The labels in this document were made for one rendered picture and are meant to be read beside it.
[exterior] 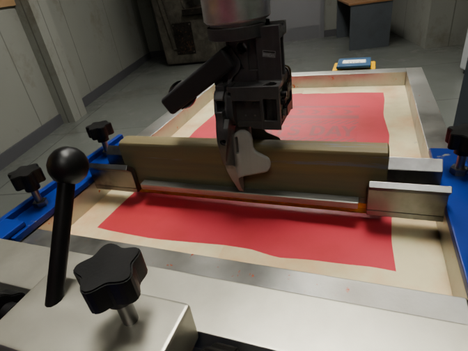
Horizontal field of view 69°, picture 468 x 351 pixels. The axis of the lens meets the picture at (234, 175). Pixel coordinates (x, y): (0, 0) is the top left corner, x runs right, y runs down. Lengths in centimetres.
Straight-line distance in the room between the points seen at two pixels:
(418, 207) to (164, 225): 33
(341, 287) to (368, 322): 9
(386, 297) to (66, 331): 26
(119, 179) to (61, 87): 386
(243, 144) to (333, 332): 25
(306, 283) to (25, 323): 23
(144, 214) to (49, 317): 31
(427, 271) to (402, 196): 8
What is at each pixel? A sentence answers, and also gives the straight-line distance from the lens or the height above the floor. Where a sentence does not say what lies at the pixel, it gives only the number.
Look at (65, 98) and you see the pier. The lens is 444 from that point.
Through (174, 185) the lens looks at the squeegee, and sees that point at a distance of 52.
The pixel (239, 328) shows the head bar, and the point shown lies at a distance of 26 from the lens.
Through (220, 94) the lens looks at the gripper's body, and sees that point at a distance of 41.
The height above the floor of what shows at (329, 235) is 95.
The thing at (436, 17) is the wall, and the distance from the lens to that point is 581.
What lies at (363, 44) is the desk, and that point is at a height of 7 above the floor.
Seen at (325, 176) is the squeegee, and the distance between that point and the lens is 44.
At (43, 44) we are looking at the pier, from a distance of 435.
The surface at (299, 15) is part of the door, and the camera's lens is 716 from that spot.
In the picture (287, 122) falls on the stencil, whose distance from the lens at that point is 78.
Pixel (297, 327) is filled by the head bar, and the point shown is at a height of 104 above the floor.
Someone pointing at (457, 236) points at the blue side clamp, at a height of 100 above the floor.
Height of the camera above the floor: 125
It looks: 30 degrees down
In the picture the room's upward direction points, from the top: 9 degrees counter-clockwise
